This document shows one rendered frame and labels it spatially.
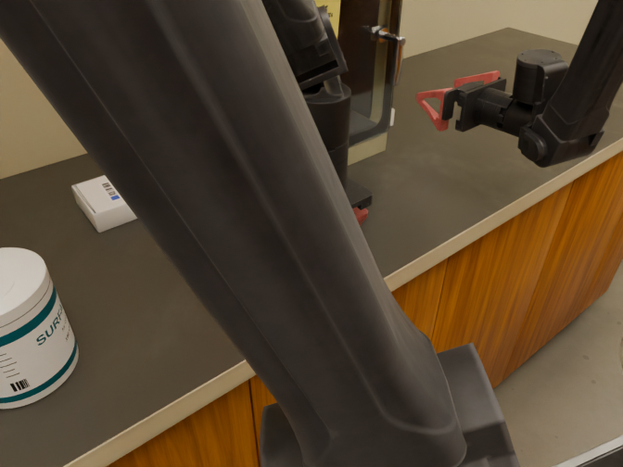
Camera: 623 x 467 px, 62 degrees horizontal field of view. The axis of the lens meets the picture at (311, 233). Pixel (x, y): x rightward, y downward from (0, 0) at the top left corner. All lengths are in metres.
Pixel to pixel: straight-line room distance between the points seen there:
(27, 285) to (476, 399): 0.53
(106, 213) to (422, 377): 0.81
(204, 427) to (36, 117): 0.74
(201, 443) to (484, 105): 0.66
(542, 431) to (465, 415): 1.67
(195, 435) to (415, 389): 0.64
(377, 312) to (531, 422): 1.75
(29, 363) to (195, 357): 0.19
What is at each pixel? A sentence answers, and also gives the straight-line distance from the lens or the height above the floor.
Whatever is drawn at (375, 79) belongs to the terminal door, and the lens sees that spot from 1.04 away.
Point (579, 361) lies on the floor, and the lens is 2.13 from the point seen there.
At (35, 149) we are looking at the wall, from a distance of 1.25.
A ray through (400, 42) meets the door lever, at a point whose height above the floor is 1.20.
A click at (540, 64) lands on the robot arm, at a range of 0.79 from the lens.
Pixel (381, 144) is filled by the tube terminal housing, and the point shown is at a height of 0.96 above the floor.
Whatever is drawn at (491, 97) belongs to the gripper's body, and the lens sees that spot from 0.86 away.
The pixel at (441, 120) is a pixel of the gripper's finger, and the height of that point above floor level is 1.13.
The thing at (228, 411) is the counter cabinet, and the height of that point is 0.81.
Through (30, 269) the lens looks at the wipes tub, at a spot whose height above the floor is 1.09.
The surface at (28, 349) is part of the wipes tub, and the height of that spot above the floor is 1.03.
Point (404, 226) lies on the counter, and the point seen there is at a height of 0.94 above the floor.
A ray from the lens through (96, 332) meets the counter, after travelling 0.79.
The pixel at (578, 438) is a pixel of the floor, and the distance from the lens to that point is 1.92.
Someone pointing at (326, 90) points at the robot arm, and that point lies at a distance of 0.49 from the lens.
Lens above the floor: 1.48
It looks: 37 degrees down
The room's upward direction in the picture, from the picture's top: straight up
